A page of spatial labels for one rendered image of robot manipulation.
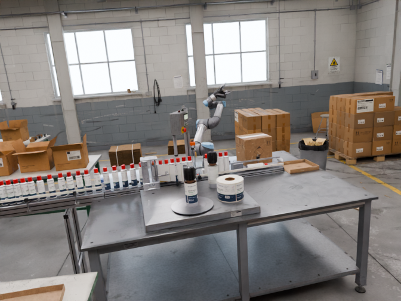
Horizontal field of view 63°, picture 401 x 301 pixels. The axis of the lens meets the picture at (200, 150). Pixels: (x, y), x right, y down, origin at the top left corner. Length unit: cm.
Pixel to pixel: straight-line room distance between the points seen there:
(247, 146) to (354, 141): 318
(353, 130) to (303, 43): 335
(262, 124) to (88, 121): 435
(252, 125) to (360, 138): 185
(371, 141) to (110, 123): 572
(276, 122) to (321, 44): 325
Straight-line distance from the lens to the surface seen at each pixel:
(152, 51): 813
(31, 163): 433
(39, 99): 872
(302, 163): 345
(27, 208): 301
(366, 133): 623
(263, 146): 333
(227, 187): 237
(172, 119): 284
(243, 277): 252
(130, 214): 251
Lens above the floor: 185
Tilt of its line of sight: 14 degrees down
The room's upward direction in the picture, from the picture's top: 4 degrees counter-clockwise
